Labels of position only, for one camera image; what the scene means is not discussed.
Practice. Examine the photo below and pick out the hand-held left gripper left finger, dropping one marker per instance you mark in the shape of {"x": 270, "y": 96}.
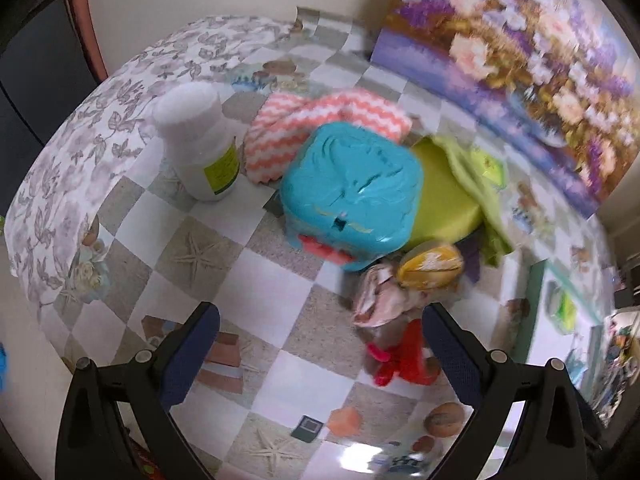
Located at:
{"x": 192, "y": 355}

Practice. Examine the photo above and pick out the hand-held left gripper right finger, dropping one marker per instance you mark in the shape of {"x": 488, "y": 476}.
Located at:
{"x": 450, "y": 355}

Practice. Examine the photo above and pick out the red tape roll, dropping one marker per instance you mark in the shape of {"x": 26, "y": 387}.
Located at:
{"x": 405, "y": 355}

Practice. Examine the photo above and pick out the pink fabric item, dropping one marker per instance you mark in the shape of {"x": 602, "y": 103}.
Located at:
{"x": 380, "y": 297}

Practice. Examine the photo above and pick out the leopard print purple cloth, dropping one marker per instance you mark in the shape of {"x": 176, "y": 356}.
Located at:
{"x": 472, "y": 265}

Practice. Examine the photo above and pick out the teal-edged white tray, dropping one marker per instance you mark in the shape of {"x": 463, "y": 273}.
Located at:
{"x": 535, "y": 310}

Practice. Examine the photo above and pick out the yellow-green sponge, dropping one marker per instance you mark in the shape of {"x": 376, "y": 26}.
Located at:
{"x": 440, "y": 200}

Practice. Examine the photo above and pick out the light green cloth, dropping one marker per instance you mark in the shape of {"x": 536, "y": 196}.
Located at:
{"x": 480, "y": 200}

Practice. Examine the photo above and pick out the green tissue packet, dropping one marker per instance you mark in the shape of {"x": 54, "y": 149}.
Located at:
{"x": 487, "y": 167}

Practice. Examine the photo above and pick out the pink white striped fluffy sock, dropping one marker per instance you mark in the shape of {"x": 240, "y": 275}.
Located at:
{"x": 280, "y": 125}

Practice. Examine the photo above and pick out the checkered printed table cover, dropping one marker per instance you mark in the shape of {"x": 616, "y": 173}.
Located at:
{"x": 260, "y": 300}

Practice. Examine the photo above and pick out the colourful craft clutter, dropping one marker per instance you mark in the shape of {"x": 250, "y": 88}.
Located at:
{"x": 617, "y": 360}

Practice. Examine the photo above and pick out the teal plastic box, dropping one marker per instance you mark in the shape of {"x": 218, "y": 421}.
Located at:
{"x": 350, "y": 180}

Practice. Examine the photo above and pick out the white plastic bottle green label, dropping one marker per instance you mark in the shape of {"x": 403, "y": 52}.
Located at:
{"x": 195, "y": 130}

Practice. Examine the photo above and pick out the grey floral tablecloth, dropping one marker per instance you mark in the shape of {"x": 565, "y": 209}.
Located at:
{"x": 75, "y": 150}

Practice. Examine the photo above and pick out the flower painting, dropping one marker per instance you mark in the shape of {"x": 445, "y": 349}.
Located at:
{"x": 525, "y": 60}

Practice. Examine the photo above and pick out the dark furniture panel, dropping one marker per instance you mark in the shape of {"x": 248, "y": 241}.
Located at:
{"x": 35, "y": 85}

